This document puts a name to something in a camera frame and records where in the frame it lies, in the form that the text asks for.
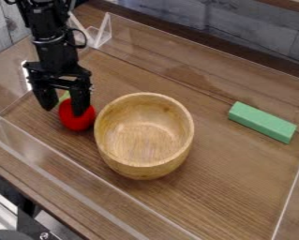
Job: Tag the wooden bowl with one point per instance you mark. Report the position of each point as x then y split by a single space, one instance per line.
144 132

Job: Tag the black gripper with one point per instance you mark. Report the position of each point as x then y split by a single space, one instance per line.
57 71

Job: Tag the red plush fruit green leaf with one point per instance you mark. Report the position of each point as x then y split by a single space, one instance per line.
75 123

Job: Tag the clear acrylic tray enclosure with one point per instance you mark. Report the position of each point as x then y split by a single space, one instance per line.
234 192

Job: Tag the green rectangular block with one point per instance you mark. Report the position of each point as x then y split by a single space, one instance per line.
262 122

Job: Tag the black camera mount with cable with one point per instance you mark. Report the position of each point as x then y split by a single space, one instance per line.
19 226

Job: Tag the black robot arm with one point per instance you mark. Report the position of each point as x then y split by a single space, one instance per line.
46 17

